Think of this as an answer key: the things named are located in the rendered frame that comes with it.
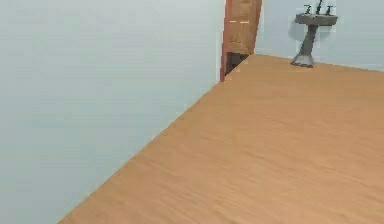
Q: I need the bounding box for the brown wooden room door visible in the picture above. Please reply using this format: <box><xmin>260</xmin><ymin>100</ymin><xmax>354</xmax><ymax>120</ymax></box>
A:
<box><xmin>219</xmin><ymin>0</ymin><xmax>263</xmax><ymax>83</ymax></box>

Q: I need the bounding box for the grey pedestal sink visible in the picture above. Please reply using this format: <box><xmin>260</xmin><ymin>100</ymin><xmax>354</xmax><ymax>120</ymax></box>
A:
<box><xmin>290</xmin><ymin>0</ymin><xmax>339</xmax><ymax>69</ymax></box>

